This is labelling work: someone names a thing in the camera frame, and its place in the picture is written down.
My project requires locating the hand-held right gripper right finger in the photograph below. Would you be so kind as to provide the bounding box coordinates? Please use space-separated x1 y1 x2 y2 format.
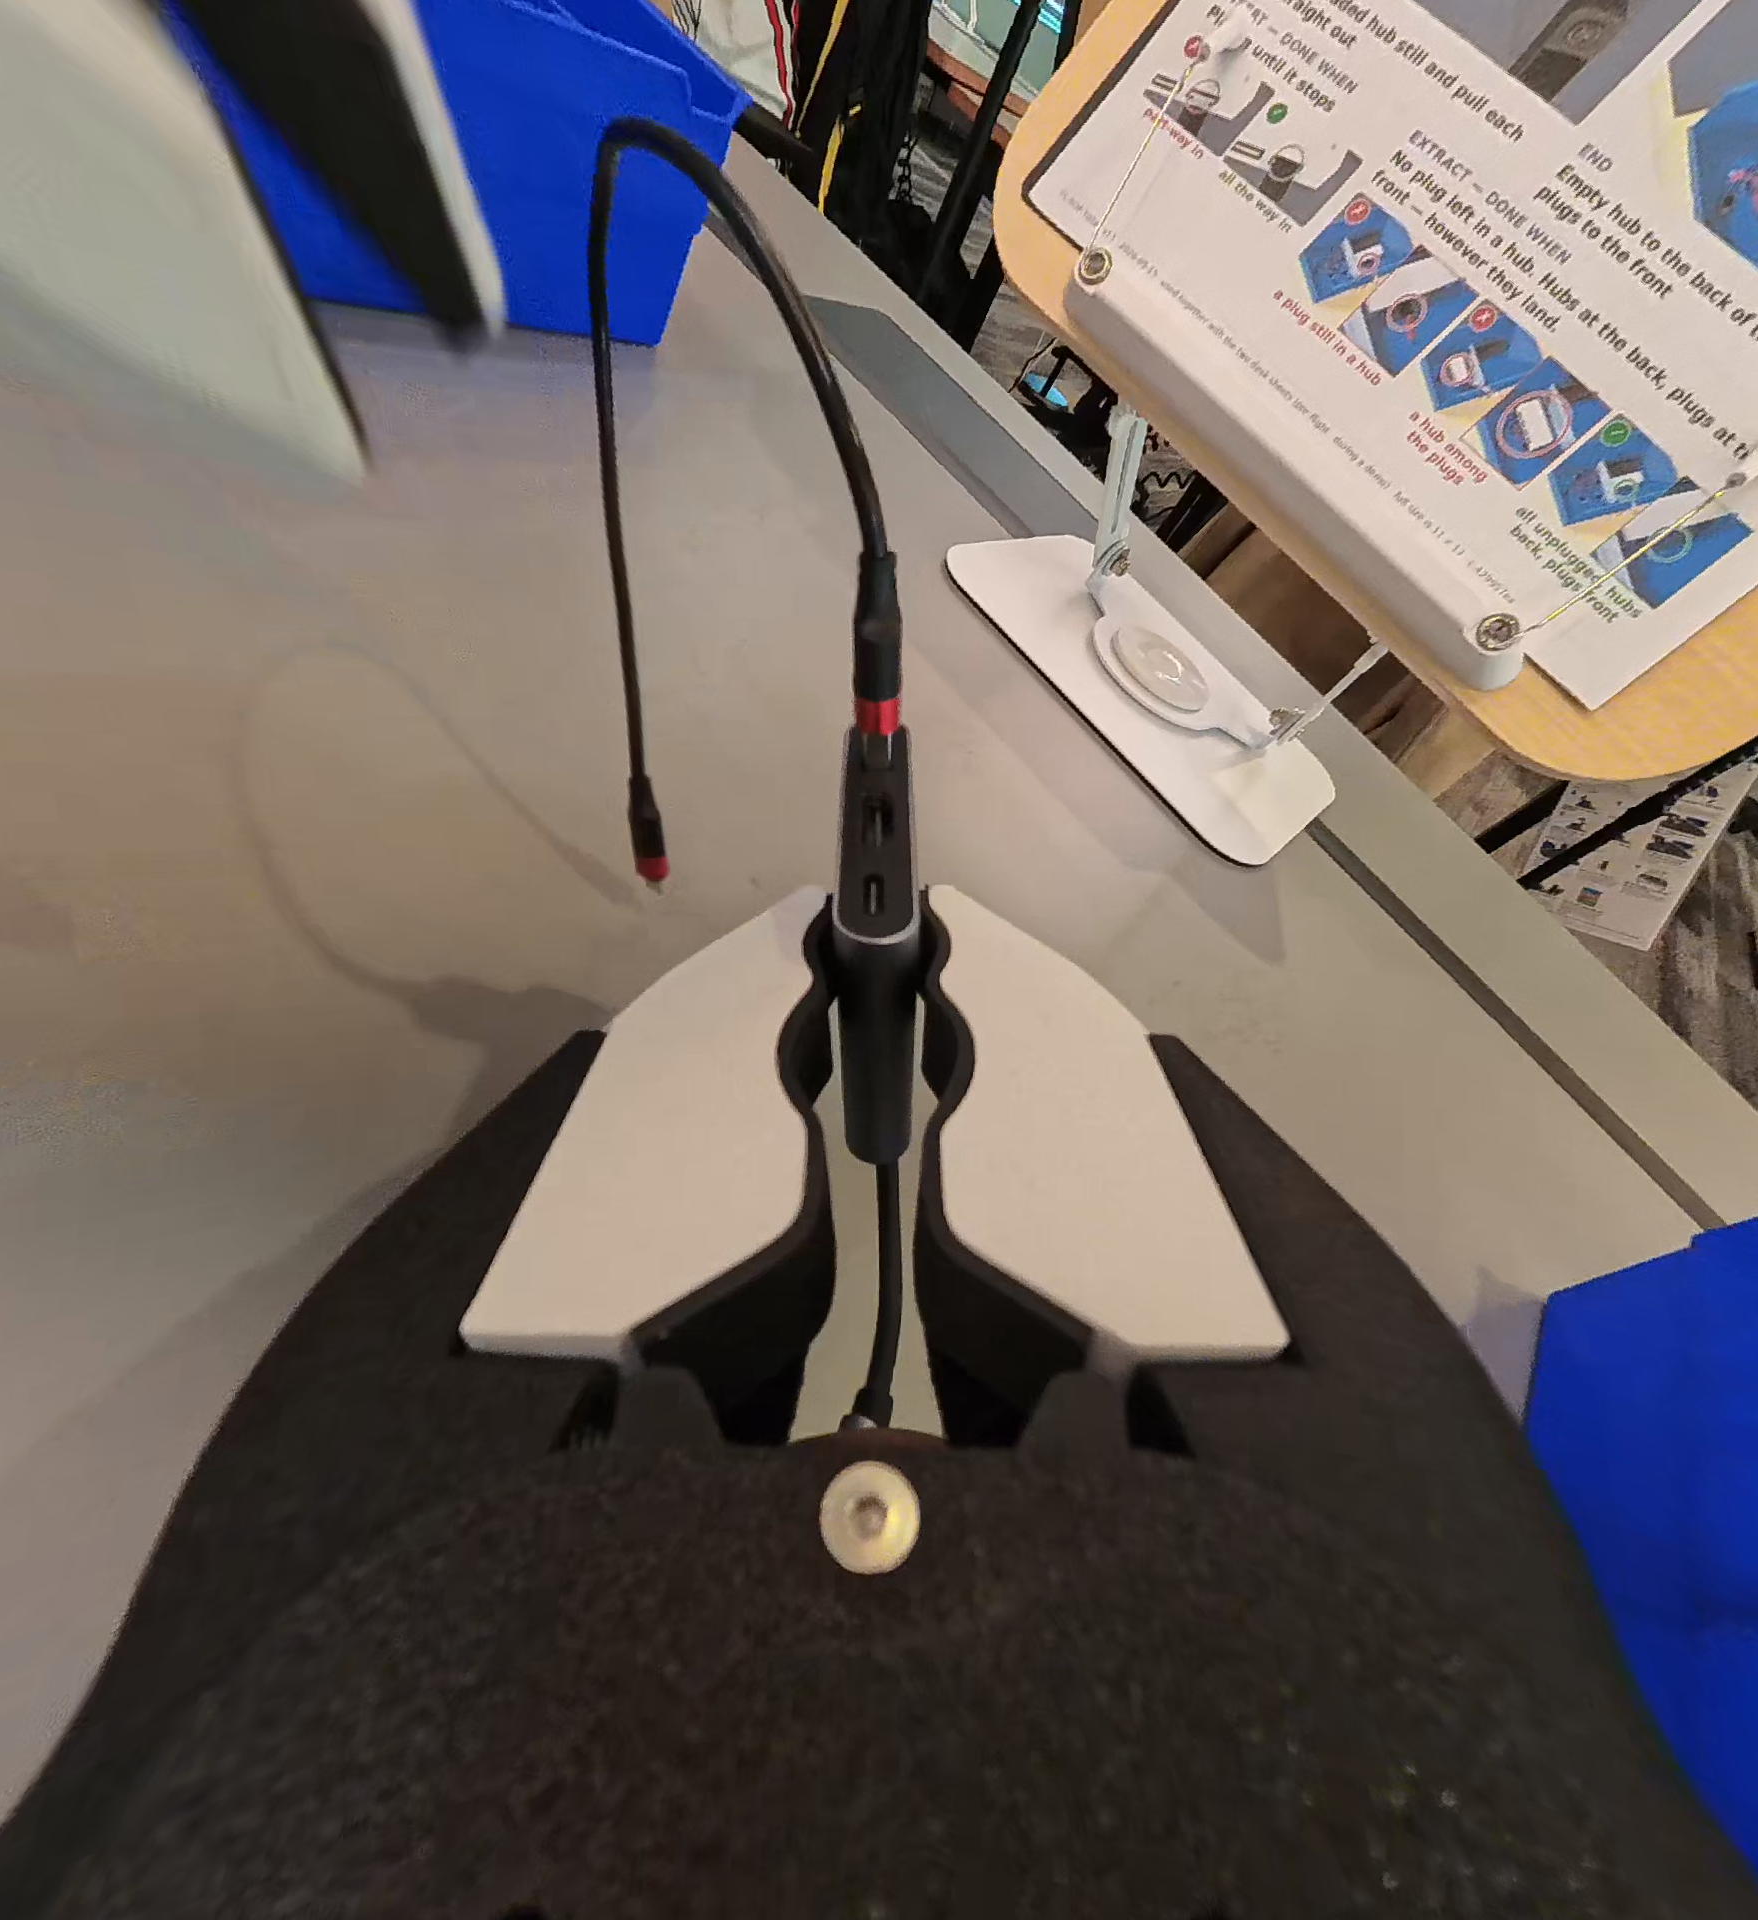
912 880 1295 1368

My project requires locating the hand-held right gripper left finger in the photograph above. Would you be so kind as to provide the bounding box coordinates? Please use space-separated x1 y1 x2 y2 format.
456 884 839 1367

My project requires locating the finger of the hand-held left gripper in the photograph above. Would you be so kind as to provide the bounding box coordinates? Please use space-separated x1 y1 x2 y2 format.
0 0 374 483
178 0 507 350

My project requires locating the blue storage bin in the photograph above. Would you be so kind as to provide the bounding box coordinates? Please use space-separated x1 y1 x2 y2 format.
159 0 753 350
1520 1191 1758 1920

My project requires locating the grey usb hub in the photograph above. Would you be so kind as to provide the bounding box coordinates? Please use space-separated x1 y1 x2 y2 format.
828 724 924 1444

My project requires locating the black red-tipped usb cable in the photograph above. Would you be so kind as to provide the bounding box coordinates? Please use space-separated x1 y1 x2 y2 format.
587 117 912 902

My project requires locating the black light stand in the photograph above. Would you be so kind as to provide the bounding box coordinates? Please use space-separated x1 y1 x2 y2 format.
788 0 1077 316

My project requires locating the printed floor sheet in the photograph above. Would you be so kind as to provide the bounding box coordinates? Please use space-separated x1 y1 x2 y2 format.
1511 762 1758 954

